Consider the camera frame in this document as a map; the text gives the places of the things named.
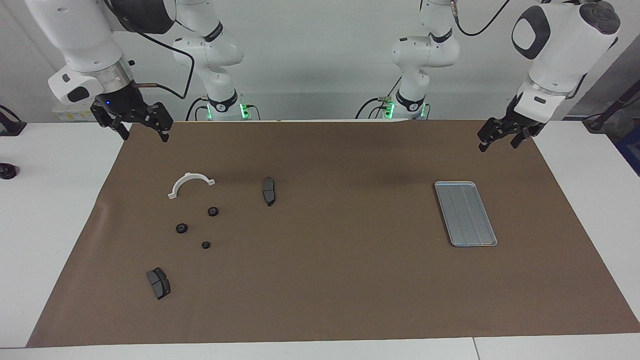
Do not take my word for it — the silver metal tray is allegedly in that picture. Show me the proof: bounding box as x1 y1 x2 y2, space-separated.
434 181 498 248

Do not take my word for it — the white power strip box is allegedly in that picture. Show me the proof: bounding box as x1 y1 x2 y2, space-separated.
52 101 97 122

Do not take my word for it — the black stand leg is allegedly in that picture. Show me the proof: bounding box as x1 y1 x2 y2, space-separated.
582 92 640 133

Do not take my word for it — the black table clamp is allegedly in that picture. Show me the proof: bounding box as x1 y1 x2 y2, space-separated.
0 105 27 137

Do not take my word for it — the blue box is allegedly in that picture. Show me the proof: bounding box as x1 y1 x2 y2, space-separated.
615 127 640 176

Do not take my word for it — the short grey brake pad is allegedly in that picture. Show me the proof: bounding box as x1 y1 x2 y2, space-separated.
146 267 172 301

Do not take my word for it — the brown paper table mat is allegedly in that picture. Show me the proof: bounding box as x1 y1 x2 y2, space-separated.
26 120 640 348

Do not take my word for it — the black arm base cable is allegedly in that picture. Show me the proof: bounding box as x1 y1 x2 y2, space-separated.
355 75 403 121
185 96 210 122

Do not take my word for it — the white curved plastic bracket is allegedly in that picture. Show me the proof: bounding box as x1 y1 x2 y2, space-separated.
167 172 216 200

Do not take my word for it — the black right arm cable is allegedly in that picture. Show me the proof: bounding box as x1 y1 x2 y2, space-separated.
102 0 196 101

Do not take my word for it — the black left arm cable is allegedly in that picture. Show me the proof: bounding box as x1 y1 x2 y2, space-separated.
450 0 512 37

